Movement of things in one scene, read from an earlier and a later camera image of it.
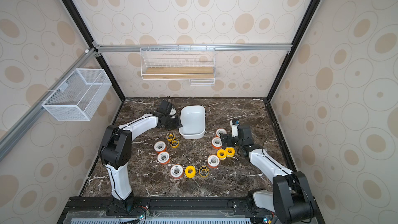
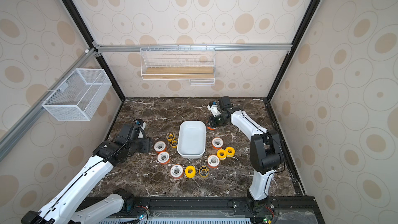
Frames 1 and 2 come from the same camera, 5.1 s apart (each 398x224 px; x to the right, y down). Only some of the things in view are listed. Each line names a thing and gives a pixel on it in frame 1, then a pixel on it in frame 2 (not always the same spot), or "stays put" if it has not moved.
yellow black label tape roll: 170,136 stays put
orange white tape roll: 163,157 stays put
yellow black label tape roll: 203,171 stays put
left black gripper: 176,124 → 147,143
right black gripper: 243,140 → 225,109
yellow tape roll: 230,152 stays put
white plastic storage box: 193,120 → 191,140
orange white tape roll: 216,142 stays put
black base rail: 197,210 stays put
